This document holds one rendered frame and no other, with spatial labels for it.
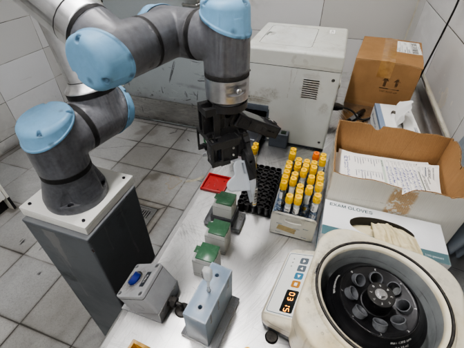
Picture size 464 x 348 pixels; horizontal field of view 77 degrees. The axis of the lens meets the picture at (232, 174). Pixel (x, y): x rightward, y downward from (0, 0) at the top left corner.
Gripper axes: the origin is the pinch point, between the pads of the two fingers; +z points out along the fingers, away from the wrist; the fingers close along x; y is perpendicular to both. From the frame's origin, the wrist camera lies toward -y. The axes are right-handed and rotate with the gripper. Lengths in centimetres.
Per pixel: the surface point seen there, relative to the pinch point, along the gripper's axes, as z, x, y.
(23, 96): 64, -243, 73
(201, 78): 48, -171, -60
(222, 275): 2.7, 17.8, 12.4
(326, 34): -18, -29, -47
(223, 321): 11.8, 21.1, 14.2
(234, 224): 11.1, 2.6, 2.1
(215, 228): 5.8, 5.6, 8.3
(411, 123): 6, -5, -68
